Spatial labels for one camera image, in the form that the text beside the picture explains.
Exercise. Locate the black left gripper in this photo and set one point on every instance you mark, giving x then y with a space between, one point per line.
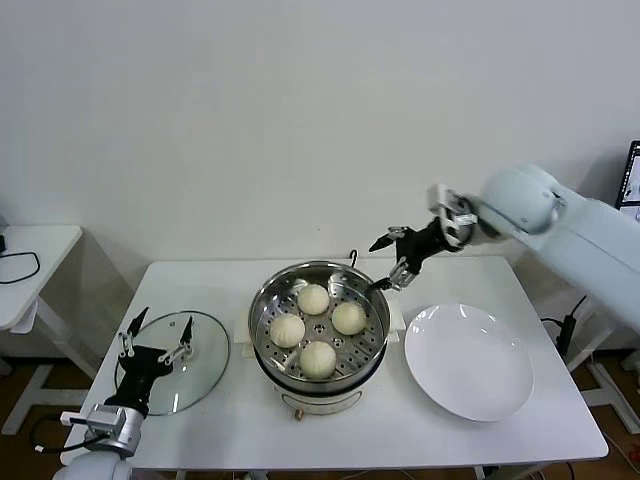
137 375

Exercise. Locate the stainless steel steamer basket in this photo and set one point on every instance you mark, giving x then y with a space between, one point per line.
362 362

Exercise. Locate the open laptop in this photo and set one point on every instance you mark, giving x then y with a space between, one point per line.
632 175

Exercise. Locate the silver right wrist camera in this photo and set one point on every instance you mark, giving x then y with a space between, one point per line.
440 197

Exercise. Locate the round glass lid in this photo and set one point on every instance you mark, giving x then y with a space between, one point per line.
210 380

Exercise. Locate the black hanging power adapter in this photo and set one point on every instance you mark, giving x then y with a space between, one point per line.
567 335

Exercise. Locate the white round plate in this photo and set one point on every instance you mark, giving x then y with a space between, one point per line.
450 397

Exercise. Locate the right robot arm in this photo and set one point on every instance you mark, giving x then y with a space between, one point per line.
575 235

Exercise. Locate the white steamed baozi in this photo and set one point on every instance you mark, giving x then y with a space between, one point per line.
348 318
313 299
317 360
287 331

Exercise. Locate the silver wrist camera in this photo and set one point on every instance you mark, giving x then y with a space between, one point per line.
106 420
440 197

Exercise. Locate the white laptop side table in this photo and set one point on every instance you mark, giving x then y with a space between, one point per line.
612 395

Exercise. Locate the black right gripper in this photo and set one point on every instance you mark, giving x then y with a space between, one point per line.
425 242

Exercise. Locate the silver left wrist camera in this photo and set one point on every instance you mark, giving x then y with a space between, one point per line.
106 420

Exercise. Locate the steel steamer pot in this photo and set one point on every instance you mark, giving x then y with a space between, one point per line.
320 402

